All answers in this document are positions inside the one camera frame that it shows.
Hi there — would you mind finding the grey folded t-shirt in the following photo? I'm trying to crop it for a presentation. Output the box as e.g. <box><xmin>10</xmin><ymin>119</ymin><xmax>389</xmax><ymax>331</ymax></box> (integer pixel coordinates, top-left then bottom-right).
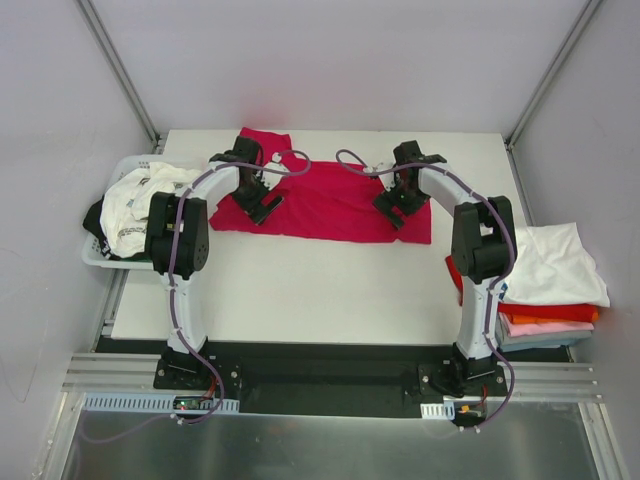
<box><xmin>496</xmin><ymin>321</ymin><xmax>594</xmax><ymax>351</ymax></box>

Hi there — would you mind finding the white slotted cable duct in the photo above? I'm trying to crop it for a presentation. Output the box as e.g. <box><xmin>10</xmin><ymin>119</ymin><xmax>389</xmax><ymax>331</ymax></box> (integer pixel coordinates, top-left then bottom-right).
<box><xmin>420</xmin><ymin>401</ymin><xmax>456</xmax><ymax>421</ymax></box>
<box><xmin>83</xmin><ymin>393</ymin><xmax>240</xmax><ymax>415</ymax></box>

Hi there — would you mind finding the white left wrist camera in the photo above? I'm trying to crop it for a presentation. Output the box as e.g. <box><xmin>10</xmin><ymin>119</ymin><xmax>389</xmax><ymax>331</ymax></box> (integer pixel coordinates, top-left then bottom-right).
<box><xmin>261</xmin><ymin>153</ymin><xmax>290</xmax><ymax>191</ymax></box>

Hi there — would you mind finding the white slotted cable duct right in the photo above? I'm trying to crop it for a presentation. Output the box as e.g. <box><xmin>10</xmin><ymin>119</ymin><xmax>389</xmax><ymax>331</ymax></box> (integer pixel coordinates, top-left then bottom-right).
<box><xmin>420</xmin><ymin>401</ymin><xmax>456</xmax><ymax>421</ymax></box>

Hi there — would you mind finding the white slotted cable duct left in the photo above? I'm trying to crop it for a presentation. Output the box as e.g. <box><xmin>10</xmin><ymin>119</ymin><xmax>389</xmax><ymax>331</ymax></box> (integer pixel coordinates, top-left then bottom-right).
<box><xmin>83</xmin><ymin>393</ymin><xmax>240</xmax><ymax>415</ymax></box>

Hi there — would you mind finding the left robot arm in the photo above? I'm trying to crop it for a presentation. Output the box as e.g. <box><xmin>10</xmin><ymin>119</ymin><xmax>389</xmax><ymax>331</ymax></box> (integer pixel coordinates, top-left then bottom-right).
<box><xmin>145</xmin><ymin>136</ymin><xmax>289</xmax><ymax>389</ymax></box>

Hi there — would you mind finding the black garment in basket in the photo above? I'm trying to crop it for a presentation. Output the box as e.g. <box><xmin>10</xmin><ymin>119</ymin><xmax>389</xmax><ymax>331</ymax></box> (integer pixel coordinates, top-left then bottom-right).
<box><xmin>82</xmin><ymin>197</ymin><xmax>104</xmax><ymax>238</ymax></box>

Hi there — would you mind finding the white folded t-shirt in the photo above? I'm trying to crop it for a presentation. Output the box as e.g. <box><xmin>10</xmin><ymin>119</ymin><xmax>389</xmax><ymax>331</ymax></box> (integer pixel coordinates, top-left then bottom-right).
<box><xmin>503</xmin><ymin>223</ymin><xmax>610</xmax><ymax>308</ymax></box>

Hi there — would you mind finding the white plastic laundry basket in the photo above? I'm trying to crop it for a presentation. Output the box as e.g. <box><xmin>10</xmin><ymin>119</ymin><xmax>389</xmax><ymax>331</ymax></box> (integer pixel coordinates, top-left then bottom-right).
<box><xmin>81</xmin><ymin>154</ymin><xmax>206</xmax><ymax>270</ymax></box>

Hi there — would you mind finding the aluminium frame post left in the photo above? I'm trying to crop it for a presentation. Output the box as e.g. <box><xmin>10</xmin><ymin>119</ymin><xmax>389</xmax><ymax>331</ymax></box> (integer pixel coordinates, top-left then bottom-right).
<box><xmin>74</xmin><ymin>0</ymin><xmax>163</xmax><ymax>153</ymax></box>

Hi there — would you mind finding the aluminium front rail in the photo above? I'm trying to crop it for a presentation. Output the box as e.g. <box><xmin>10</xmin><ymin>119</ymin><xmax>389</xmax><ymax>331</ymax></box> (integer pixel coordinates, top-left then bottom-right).
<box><xmin>63</xmin><ymin>353</ymin><xmax>604</xmax><ymax>403</ymax></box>

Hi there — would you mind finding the red folded t-shirt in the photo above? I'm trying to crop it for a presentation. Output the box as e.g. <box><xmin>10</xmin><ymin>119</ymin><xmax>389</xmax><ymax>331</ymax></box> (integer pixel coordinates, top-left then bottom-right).
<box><xmin>444</xmin><ymin>254</ymin><xmax>600</xmax><ymax>324</ymax></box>

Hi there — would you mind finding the magenta t-shirt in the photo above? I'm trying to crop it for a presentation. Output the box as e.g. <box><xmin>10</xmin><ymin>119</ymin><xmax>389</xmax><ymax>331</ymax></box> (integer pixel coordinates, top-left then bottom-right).
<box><xmin>207</xmin><ymin>127</ymin><xmax>433</xmax><ymax>246</ymax></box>

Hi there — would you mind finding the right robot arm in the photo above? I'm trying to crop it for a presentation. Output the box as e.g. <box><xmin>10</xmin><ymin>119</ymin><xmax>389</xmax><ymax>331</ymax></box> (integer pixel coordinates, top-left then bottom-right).
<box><xmin>373</xmin><ymin>140</ymin><xmax>517</xmax><ymax>395</ymax></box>

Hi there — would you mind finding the pink folded t-shirt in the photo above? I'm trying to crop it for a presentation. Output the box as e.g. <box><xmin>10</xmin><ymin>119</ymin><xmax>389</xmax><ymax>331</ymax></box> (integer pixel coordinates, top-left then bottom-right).
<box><xmin>501</xmin><ymin>322</ymin><xmax>594</xmax><ymax>338</ymax></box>

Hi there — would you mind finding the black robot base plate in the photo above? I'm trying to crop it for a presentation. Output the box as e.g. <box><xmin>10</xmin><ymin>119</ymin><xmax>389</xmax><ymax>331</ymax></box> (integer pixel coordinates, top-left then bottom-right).
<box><xmin>153</xmin><ymin>341</ymin><xmax>508</xmax><ymax>418</ymax></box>

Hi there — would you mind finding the white floral print t-shirt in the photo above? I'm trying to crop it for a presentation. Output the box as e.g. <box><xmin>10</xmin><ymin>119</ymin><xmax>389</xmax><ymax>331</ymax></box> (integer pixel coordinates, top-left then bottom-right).
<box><xmin>100</xmin><ymin>162</ymin><xmax>201</xmax><ymax>259</ymax></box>

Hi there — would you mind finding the aluminium frame post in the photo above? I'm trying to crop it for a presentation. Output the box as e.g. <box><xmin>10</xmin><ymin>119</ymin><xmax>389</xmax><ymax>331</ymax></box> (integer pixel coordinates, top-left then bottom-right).
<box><xmin>504</xmin><ymin>0</ymin><xmax>605</xmax><ymax>152</ymax></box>
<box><xmin>74</xmin><ymin>0</ymin><xmax>163</xmax><ymax>153</ymax></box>

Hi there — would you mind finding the aluminium frame post right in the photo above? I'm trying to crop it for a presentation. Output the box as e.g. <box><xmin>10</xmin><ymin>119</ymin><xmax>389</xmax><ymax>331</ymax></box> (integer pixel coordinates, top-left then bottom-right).
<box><xmin>504</xmin><ymin>0</ymin><xmax>605</xmax><ymax>152</ymax></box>

